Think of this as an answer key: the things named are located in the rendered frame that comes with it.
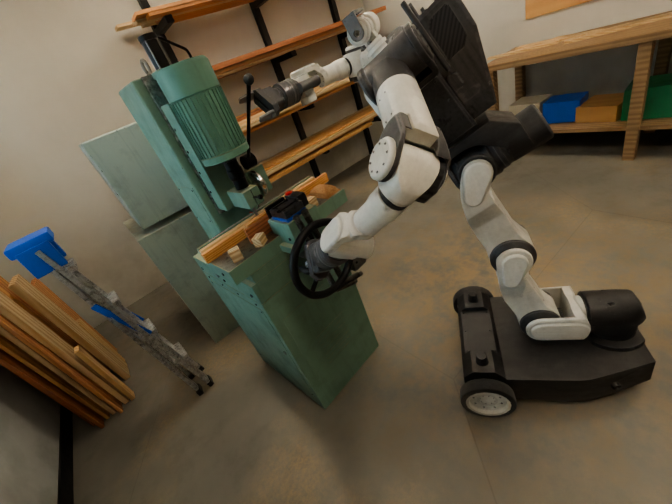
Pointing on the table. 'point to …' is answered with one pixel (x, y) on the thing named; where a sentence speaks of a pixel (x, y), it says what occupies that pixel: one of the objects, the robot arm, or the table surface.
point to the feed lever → (248, 126)
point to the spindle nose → (236, 174)
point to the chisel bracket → (245, 197)
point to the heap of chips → (324, 191)
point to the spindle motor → (202, 110)
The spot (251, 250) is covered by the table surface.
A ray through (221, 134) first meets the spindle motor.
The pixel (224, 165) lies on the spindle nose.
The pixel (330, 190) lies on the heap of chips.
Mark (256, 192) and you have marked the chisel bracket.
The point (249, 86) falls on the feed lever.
